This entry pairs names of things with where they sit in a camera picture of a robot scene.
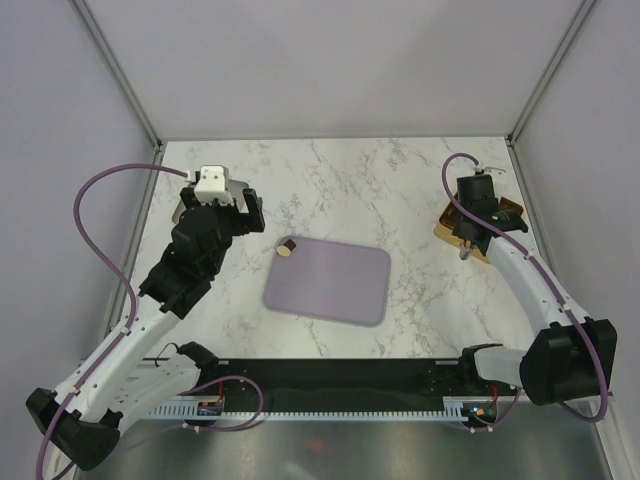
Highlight metal tongs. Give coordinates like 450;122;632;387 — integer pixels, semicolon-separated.
459;244;472;261

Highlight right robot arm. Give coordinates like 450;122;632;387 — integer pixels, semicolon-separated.
453;174;617;405

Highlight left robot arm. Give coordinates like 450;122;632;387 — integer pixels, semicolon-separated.
26;187;265;471

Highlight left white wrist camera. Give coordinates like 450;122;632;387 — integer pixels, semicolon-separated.
186;165;233;205

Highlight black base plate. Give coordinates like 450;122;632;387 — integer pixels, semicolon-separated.
209;358;512;412

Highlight white oval chocolate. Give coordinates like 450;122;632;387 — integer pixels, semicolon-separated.
276;245;291;258

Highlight right aluminium frame post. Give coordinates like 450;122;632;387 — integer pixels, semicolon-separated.
505;0;600;148

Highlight lavender plastic tray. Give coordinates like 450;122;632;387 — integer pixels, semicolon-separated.
263;235;391;328

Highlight white cable duct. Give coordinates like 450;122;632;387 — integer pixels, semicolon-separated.
143;397;468;422

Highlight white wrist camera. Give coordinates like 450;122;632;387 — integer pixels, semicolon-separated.
186;165;233;205
474;164;506;175

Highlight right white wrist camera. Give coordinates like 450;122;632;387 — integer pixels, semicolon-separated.
474;164;506;175

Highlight left aluminium frame post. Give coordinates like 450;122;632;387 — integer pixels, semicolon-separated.
69;0;163;152

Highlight aluminium frame post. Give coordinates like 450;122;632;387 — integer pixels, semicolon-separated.
69;0;163;152
505;0;600;148

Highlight gold chocolate box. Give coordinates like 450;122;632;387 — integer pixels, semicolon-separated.
434;197;524;265

